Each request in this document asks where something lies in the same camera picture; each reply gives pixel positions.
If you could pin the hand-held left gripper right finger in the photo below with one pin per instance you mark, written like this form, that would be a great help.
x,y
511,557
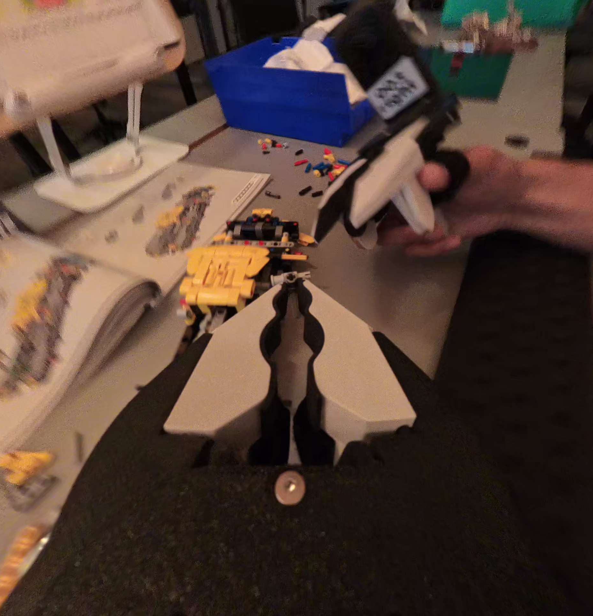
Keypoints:
x,y
364,380

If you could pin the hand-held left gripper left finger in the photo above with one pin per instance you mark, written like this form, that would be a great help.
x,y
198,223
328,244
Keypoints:
x,y
219,380

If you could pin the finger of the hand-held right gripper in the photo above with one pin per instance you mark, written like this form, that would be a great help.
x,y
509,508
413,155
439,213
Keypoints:
x,y
337,197
388,178

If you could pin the grey axle connector piece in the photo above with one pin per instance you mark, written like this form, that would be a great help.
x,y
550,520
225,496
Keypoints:
x,y
289,277

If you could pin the yellow black brick car model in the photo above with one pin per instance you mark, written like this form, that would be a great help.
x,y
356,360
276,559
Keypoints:
x,y
219,274

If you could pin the pile of yellow bricks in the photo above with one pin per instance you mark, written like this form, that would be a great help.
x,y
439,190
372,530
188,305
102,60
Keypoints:
x,y
22,471

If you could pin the grey desk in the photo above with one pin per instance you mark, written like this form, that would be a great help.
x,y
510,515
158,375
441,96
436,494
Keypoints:
x,y
373,288

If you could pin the person's right hand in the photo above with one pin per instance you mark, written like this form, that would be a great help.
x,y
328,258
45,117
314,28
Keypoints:
x,y
489,192

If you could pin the pile of small coloured pins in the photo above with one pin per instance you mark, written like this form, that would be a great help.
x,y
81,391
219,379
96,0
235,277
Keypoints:
x,y
325,166

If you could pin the crumpled white paper bags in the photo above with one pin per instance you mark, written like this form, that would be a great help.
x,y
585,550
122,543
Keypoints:
x,y
306,57

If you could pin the blue plastic bin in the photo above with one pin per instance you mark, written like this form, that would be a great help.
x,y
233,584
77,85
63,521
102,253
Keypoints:
x,y
287,106

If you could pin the small brown brick model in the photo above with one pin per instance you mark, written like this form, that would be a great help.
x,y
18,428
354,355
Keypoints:
x,y
489,33

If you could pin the small black brick piece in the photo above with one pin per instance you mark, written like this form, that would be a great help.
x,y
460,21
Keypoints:
x,y
517,141

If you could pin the open instruction booklet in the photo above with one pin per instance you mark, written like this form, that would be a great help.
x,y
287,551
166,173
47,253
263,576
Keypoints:
x,y
84,269

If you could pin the printed instruction sheet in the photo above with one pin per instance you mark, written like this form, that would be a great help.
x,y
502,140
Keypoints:
x,y
75,53

